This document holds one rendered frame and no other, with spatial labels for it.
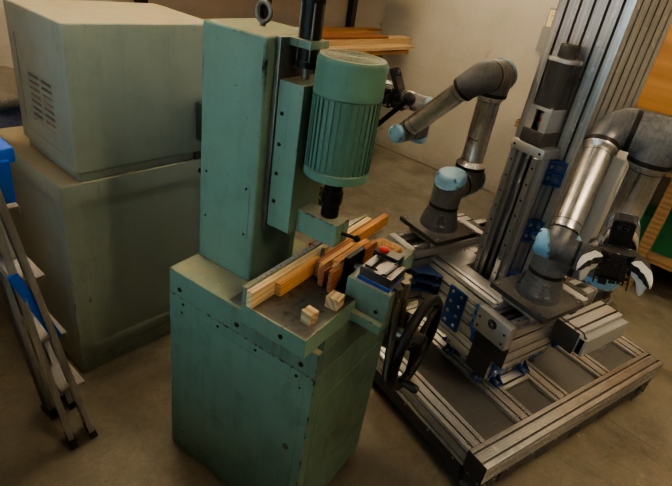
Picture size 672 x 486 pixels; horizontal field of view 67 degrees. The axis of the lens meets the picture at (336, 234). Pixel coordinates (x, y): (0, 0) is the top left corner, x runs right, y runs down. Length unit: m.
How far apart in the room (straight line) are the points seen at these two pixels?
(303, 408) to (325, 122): 0.79
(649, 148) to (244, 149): 1.08
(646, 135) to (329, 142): 0.84
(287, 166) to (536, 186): 0.89
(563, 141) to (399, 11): 3.55
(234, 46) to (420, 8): 3.83
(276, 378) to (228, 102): 0.78
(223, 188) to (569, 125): 1.13
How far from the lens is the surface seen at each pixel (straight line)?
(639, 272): 1.21
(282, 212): 1.44
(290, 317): 1.31
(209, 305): 1.58
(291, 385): 1.50
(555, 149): 1.86
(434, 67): 5.01
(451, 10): 4.94
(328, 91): 1.24
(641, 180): 1.64
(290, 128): 1.35
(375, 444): 2.26
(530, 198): 1.88
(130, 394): 2.38
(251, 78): 1.36
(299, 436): 1.61
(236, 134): 1.43
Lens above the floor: 1.72
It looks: 29 degrees down
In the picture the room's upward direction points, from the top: 9 degrees clockwise
